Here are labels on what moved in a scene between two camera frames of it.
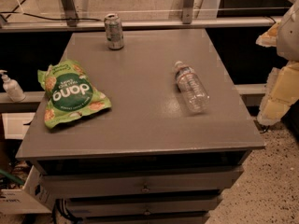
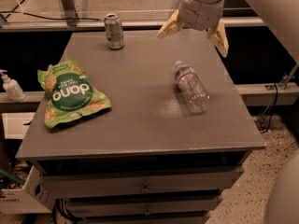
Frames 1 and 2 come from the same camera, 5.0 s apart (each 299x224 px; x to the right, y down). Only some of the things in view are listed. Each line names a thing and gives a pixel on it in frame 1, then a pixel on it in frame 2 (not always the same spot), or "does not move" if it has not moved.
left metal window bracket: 69,5 does not move
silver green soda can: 114,32 does not move
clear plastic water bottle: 192,89 does not move
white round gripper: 290,35 to 201,13
